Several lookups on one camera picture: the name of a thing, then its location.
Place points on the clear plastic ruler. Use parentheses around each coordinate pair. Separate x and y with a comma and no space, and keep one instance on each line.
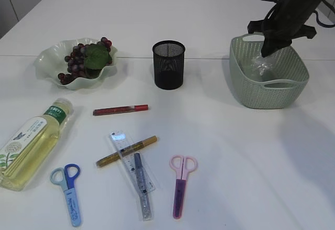
(120,140)

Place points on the blue scissors with sheath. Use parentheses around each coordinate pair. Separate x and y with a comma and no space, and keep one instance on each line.
(65,178)

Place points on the light green wavy plate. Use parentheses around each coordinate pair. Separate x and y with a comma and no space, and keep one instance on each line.
(50,63)

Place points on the clear plastic sheet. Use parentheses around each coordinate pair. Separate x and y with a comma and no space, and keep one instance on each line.
(262,68)

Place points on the red marker pen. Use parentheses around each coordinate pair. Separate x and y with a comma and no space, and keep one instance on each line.
(117,110)

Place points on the light green woven basket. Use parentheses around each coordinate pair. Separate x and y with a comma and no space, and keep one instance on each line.
(291,75)

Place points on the pink scissors with sheath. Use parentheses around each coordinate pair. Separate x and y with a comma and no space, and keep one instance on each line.
(183,166)

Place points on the black mesh pen holder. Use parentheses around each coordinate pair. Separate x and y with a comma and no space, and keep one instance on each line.
(168,63)

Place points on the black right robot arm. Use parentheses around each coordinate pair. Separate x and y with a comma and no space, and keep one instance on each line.
(302,9)

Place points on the silver glitter pen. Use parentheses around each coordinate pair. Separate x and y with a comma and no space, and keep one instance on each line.
(142,186)

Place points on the green tea bottle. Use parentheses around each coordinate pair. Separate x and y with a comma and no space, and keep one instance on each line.
(27,149)

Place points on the gold marker pen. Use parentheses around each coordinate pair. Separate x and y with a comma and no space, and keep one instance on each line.
(126,151)

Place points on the dark red grape bunch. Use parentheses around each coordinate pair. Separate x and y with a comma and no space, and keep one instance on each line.
(87,61)

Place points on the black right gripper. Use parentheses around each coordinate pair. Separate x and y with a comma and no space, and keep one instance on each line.
(279,31)

